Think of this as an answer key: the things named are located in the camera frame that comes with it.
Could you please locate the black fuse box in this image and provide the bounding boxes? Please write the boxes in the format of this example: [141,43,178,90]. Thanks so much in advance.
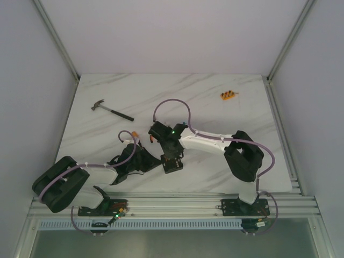
[161,155,183,174]

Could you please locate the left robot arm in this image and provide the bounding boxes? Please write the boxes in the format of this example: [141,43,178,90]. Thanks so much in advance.
[32,142,162,216]

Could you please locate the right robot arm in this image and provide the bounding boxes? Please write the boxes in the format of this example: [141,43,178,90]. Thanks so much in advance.
[148,121,264,214]

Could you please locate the orange fuse holder block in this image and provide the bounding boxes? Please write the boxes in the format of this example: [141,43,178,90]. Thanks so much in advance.
[220,90,239,101]

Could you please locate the claw hammer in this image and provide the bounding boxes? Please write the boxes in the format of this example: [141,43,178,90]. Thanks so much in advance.
[91,99,134,122]

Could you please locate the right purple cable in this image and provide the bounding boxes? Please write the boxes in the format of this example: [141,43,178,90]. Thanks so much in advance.
[152,98,279,237]

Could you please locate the white slotted cable duct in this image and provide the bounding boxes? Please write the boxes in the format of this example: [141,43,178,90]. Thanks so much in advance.
[37,218,242,231]

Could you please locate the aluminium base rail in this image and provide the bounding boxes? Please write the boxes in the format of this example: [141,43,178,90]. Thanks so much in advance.
[26,190,321,216]

